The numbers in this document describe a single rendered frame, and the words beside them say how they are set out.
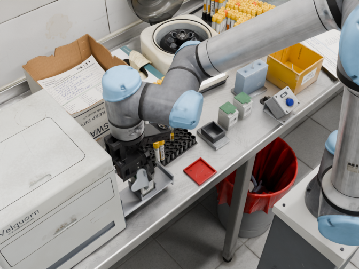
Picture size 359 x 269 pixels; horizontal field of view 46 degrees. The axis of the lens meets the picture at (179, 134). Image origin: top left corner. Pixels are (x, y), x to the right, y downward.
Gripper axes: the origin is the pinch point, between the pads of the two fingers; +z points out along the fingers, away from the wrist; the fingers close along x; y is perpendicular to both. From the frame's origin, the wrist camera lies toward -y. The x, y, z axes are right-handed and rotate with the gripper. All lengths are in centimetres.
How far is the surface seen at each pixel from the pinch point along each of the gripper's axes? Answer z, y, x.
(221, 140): 7.6, -28.8, 0.6
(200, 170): 8.8, -17.2, 3.7
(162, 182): 5.0, -4.9, 1.9
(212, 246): 96, -37, -5
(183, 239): 96, -30, -16
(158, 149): 0.7, -9.6, -4.7
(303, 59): 4, -73, -4
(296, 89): 6, -61, 2
